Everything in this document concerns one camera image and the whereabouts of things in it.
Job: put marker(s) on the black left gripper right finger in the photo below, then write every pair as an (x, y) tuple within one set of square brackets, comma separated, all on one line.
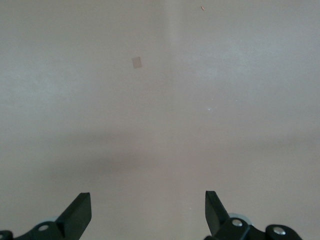
[(217, 217)]

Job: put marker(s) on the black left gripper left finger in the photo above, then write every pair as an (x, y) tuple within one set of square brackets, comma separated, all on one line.
[(75, 217)]

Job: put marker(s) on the small brown tape patch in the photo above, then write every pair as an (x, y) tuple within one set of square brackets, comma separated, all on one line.
[(136, 62)]

